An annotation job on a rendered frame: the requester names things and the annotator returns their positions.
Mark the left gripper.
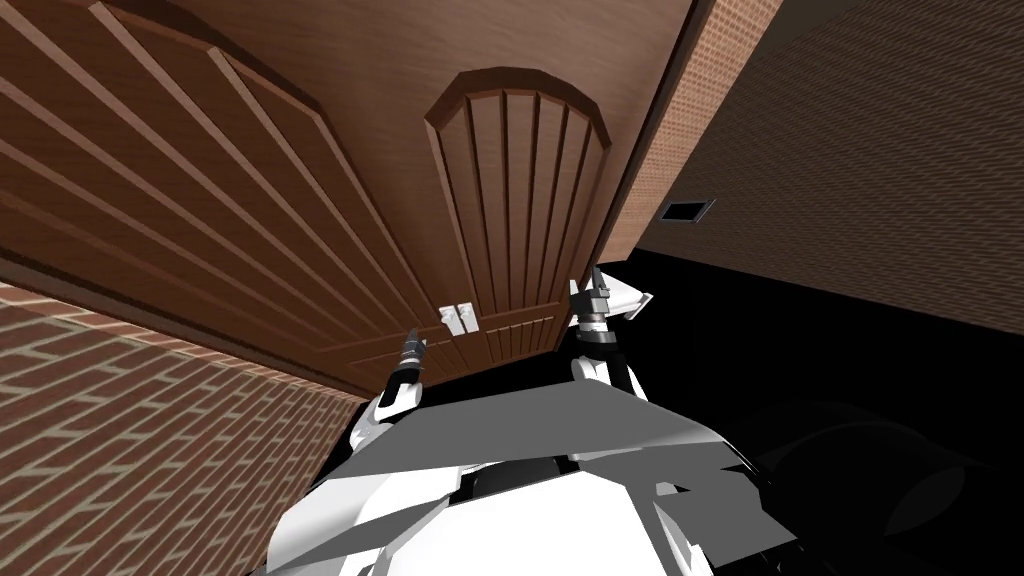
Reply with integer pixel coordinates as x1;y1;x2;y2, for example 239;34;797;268
397;326;429;374

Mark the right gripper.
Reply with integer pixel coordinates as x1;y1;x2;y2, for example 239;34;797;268
567;266;614;323

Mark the brown panelled wooden door leaf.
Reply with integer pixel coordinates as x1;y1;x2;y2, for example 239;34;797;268
319;0;697;378
0;0;460;399

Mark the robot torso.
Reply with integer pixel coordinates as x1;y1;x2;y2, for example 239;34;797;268
263;379;803;576

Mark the grey framed wall vent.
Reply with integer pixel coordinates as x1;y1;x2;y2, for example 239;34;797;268
658;199;716;224

